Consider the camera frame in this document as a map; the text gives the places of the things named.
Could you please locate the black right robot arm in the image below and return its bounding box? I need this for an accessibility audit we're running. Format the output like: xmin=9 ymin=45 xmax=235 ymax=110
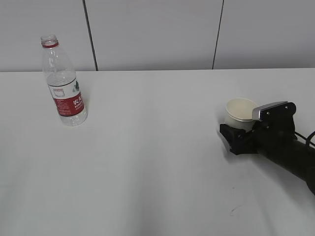
xmin=220 ymin=120 xmax=315 ymax=193

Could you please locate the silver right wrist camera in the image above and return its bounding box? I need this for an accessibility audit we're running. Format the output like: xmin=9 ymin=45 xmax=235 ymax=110
xmin=252 ymin=101 xmax=296 ymax=121

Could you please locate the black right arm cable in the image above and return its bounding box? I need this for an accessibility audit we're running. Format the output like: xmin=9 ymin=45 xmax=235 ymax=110
xmin=294 ymin=130 xmax=315 ymax=148

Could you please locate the clear plastic water bottle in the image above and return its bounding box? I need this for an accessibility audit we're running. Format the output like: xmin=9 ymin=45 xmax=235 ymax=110
xmin=41 ymin=34 xmax=87 ymax=126

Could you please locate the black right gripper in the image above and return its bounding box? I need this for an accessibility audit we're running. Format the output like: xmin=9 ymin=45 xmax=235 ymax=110
xmin=220 ymin=118 xmax=296 ymax=155

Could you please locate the white paper cup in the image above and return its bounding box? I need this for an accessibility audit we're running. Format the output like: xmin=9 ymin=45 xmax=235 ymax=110
xmin=224 ymin=98 xmax=258 ymax=132

